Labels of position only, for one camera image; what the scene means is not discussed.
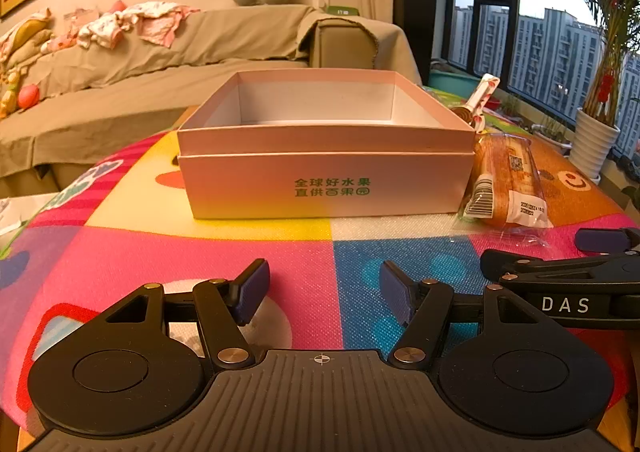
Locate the teal plastic bucket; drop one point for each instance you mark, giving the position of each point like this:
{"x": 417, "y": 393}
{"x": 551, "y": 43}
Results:
{"x": 452, "y": 81}

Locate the floral patterned wrapped item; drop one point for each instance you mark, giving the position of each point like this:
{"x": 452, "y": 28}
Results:
{"x": 482, "y": 92}

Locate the black window frame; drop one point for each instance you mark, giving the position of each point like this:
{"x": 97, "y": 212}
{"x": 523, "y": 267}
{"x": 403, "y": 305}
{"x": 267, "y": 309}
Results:
{"x": 511, "y": 32}

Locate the small potted plant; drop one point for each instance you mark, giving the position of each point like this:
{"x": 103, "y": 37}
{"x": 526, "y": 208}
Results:
{"x": 550, "y": 130}

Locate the colourful cartoon printed mat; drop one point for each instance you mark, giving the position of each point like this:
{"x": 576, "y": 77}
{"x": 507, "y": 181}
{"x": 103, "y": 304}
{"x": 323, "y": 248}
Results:
{"x": 150, "y": 242}

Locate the white wall socket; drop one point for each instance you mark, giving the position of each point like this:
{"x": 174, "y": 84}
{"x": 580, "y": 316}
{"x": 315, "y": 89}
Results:
{"x": 321, "y": 4}

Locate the green small box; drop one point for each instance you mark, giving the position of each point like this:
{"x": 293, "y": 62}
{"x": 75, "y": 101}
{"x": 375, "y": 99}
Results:
{"x": 345, "y": 10}

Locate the orange ball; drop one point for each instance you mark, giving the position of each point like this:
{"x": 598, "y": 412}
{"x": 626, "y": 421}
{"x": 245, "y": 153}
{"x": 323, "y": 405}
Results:
{"x": 28, "y": 96}

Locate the yellow plush cushion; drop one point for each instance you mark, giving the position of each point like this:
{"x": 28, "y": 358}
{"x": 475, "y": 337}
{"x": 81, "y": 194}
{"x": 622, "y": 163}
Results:
{"x": 25, "y": 35}

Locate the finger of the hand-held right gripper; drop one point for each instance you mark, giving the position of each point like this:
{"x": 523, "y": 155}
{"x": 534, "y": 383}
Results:
{"x": 540, "y": 266}
{"x": 605, "y": 239}

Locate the white ribbed plant pot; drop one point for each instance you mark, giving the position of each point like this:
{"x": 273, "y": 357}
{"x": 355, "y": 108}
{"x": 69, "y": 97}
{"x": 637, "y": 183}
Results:
{"x": 595, "y": 142}

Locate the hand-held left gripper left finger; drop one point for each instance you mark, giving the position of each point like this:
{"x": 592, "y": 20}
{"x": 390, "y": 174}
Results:
{"x": 252, "y": 289}

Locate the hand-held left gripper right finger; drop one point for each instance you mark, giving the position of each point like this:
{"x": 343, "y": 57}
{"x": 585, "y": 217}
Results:
{"x": 397, "y": 294}

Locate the small yellow plush toys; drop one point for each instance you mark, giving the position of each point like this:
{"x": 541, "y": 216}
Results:
{"x": 9, "y": 92}

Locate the olive sofa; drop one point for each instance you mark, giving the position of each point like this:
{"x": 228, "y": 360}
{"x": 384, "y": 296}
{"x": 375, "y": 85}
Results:
{"x": 342, "y": 42}

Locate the pile of pink clothes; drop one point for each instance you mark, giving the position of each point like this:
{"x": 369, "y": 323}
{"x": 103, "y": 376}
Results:
{"x": 150, "y": 22}

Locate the orange white bread packet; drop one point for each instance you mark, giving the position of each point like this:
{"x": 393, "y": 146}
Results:
{"x": 505, "y": 167}

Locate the beige covered sofa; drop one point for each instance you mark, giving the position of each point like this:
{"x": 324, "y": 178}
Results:
{"x": 210, "y": 47}

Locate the green palm plant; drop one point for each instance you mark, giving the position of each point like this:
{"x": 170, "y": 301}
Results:
{"x": 607, "y": 7}

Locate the pink cardboard box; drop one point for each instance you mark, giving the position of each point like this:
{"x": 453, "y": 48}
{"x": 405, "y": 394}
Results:
{"x": 325, "y": 192}

